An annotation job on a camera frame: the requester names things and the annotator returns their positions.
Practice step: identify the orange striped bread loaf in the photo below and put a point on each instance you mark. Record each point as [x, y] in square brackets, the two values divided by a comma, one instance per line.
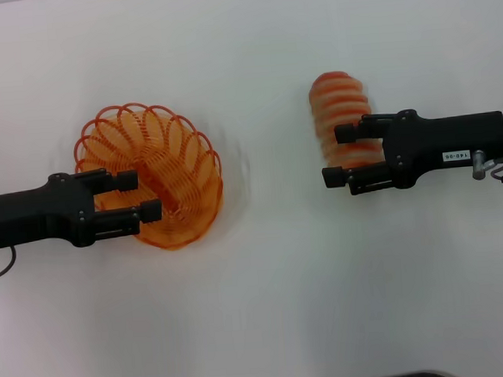
[340, 100]

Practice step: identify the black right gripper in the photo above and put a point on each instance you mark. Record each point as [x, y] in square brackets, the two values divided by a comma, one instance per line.
[447, 142]

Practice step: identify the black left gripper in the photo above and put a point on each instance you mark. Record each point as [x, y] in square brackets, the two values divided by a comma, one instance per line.
[24, 217]

